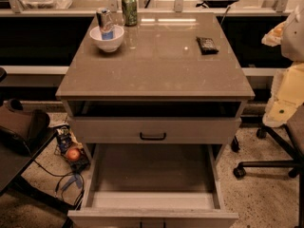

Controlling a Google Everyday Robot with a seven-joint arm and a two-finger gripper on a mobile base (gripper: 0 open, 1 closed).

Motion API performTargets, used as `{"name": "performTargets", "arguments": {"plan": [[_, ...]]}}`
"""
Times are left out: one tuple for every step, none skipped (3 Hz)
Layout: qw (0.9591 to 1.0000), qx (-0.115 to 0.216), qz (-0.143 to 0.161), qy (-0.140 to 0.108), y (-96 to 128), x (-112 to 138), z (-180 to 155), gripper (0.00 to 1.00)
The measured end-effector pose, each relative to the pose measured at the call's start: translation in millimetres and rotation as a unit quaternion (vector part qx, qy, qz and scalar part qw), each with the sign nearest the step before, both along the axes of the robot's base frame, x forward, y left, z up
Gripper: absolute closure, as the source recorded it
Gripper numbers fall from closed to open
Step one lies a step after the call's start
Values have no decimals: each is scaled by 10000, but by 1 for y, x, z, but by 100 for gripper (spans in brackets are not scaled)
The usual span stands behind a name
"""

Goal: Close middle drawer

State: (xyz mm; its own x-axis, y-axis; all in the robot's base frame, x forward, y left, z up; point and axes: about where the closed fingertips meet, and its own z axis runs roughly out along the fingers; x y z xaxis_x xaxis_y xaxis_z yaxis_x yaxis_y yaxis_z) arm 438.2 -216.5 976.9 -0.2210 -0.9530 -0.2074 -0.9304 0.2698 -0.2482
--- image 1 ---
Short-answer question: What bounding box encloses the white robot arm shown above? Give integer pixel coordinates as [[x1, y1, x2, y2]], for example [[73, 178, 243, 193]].
[[261, 1, 304, 127]]

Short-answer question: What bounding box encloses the grey drawer cabinet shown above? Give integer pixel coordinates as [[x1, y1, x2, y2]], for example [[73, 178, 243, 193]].
[[55, 11, 256, 163]]

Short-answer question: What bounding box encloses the grey upper drawer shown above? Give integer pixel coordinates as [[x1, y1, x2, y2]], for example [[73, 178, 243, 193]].
[[68, 117, 241, 144]]

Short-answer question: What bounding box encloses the grey open lower drawer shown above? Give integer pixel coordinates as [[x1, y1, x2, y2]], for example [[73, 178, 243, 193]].
[[68, 144, 238, 228]]

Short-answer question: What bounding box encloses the white ceramic bowl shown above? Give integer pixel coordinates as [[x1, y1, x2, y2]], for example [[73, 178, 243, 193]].
[[89, 25, 124, 52]]

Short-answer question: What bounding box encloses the black snack packet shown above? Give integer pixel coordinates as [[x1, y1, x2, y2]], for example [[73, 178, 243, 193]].
[[197, 37, 219, 55]]

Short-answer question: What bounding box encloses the red apple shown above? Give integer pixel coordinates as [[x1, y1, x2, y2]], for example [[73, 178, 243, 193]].
[[66, 148, 81, 162]]

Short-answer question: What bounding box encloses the blue snack bag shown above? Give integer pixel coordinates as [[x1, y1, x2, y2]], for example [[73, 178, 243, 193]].
[[56, 125, 72, 154]]

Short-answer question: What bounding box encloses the silver blue can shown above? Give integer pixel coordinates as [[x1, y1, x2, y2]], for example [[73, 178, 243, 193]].
[[96, 8, 114, 40]]

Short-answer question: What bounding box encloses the green soda can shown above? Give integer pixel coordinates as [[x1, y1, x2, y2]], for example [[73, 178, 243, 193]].
[[122, 0, 137, 27]]

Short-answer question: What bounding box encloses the brown bag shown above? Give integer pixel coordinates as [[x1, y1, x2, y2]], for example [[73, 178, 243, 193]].
[[0, 99, 50, 156]]

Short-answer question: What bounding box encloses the black office chair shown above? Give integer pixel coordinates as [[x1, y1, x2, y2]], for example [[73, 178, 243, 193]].
[[233, 104, 304, 228]]

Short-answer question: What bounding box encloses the black side table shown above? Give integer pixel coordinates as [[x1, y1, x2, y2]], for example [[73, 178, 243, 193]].
[[0, 126, 58, 195]]

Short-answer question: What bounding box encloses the black floor cable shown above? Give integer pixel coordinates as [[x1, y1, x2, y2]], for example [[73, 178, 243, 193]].
[[31, 158, 86, 207]]

